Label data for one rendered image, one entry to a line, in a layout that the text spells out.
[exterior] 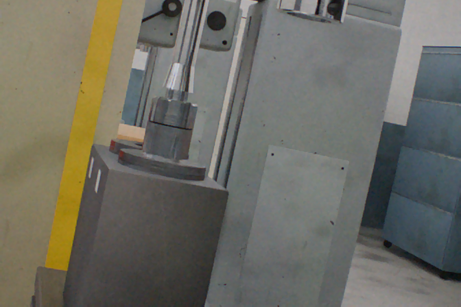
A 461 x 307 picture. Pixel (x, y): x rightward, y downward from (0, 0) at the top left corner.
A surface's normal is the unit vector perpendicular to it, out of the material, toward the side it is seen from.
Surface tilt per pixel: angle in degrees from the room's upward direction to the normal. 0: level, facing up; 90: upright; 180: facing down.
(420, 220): 90
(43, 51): 90
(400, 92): 90
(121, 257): 90
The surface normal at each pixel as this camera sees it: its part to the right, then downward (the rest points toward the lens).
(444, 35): -0.95, -0.19
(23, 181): 0.22, 0.10
